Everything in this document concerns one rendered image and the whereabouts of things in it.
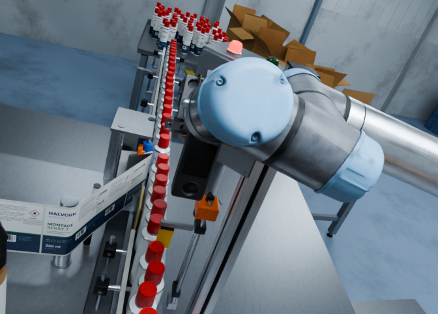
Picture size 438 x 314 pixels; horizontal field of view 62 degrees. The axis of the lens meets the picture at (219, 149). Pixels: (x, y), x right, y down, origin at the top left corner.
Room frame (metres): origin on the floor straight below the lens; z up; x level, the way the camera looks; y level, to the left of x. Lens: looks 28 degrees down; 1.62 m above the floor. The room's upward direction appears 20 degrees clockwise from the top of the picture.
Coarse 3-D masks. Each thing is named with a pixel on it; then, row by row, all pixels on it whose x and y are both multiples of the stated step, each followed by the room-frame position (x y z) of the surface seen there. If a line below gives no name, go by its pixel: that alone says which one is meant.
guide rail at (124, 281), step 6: (132, 234) 0.73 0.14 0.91; (132, 240) 0.70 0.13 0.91; (132, 246) 0.69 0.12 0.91; (126, 258) 0.64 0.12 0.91; (126, 264) 0.62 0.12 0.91; (126, 270) 0.61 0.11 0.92; (126, 276) 0.59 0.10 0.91; (126, 282) 0.58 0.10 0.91; (120, 294) 0.54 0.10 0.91; (120, 300) 0.53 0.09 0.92; (120, 306) 0.51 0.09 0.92; (120, 312) 0.50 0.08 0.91
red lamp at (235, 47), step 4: (236, 40) 0.63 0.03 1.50; (232, 44) 0.62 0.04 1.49; (236, 44) 0.62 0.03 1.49; (240, 44) 0.62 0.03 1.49; (228, 48) 0.63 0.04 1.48; (232, 48) 0.62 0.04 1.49; (236, 48) 0.62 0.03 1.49; (240, 48) 0.62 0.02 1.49; (228, 52) 0.62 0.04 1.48; (232, 52) 0.62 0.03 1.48; (236, 52) 0.62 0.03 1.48; (240, 52) 0.63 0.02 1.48; (236, 56) 0.62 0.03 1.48; (240, 56) 0.63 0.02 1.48
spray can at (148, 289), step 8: (144, 288) 0.44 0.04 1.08; (152, 288) 0.45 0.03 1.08; (136, 296) 0.43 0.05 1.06; (144, 296) 0.43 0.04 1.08; (152, 296) 0.43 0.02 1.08; (128, 304) 0.43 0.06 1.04; (136, 304) 0.43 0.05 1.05; (144, 304) 0.43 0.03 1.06; (152, 304) 0.44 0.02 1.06; (128, 312) 0.43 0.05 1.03; (136, 312) 0.42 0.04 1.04
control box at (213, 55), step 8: (208, 48) 0.62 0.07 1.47; (216, 48) 0.63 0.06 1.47; (224, 48) 0.64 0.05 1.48; (208, 56) 0.62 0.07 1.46; (216, 56) 0.61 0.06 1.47; (224, 56) 0.61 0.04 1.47; (232, 56) 0.61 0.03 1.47; (248, 56) 0.65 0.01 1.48; (256, 56) 0.67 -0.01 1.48; (200, 64) 0.62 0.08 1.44; (208, 64) 0.61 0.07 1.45; (216, 64) 0.61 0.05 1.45; (200, 72) 0.62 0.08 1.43; (224, 152) 0.58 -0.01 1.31; (232, 152) 0.58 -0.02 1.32; (240, 152) 0.57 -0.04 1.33; (224, 160) 0.58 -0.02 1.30; (232, 160) 0.58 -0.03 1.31; (240, 160) 0.57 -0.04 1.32; (248, 160) 0.57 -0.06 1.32; (232, 168) 0.58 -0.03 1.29; (240, 168) 0.57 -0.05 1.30; (248, 168) 0.57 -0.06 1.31; (248, 176) 0.57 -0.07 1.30
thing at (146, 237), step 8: (152, 216) 0.62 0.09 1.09; (160, 216) 0.63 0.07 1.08; (152, 224) 0.61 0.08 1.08; (144, 232) 0.61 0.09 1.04; (152, 232) 0.61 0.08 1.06; (144, 240) 0.60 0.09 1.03; (152, 240) 0.60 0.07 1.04; (144, 248) 0.60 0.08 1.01; (136, 256) 0.61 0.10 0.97; (136, 264) 0.60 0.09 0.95; (128, 280) 0.61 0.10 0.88
